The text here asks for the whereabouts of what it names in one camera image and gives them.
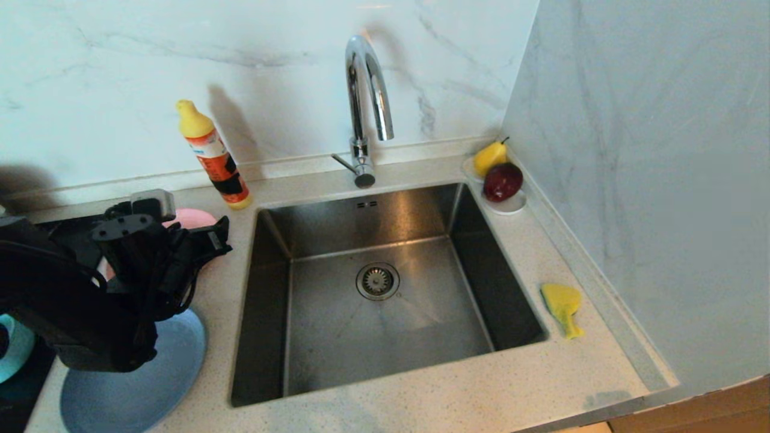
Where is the small white dish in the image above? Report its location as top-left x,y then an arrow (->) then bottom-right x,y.
462,157 -> 528,216

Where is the teal cup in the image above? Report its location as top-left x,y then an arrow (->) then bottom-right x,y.
0,314 -> 35,384

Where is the black glass cooktop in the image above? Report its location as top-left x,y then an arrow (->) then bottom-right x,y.
0,213 -> 130,433

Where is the metal sink drain strainer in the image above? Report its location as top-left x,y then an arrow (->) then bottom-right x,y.
356,262 -> 401,301

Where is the chrome gooseneck faucet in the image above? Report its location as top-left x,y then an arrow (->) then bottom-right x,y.
331,35 -> 395,189

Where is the stainless steel sink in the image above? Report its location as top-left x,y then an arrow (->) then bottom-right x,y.
231,183 -> 549,407

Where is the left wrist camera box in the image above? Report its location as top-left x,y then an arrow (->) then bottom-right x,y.
131,189 -> 176,223

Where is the dark red apple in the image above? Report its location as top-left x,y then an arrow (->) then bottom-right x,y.
482,162 -> 523,203

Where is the yellow sponge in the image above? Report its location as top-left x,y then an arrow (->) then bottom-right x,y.
540,283 -> 584,340

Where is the orange dish soap bottle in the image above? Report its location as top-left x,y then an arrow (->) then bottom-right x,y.
176,99 -> 253,210

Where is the pink plate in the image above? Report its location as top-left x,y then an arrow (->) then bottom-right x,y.
99,208 -> 218,283

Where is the yellow pear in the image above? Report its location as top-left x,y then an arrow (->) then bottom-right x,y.
473,137 -> 510,178

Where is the blue plate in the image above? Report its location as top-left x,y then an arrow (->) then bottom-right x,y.
60,308 -> 207,433

